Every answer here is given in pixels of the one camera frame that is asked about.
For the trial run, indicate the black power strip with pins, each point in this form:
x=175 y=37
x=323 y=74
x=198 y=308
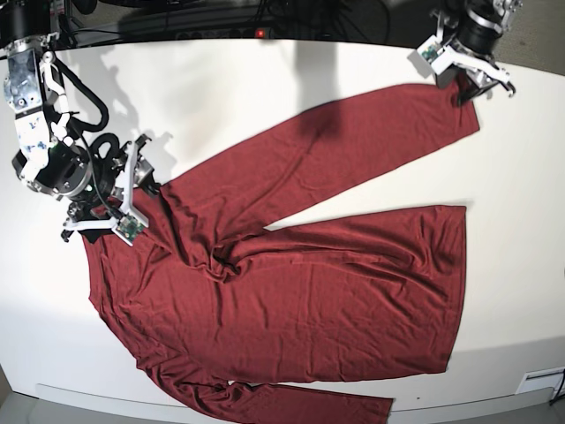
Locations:
x=236 y=32

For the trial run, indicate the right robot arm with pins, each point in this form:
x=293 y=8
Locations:
x=64 y=149

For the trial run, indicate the dark red long-sleeve shirt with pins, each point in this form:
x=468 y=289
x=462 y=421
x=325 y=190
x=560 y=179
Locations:
x=234 y=318

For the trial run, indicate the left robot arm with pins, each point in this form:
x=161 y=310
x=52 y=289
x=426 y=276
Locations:
x=477 y=6

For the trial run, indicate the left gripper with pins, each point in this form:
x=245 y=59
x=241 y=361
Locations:
x=467 y=40

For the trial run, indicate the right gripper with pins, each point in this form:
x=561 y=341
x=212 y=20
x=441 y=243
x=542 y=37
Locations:
x=105 y=193

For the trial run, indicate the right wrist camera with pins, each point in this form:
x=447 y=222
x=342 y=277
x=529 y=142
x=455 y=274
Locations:
x=128 y=228

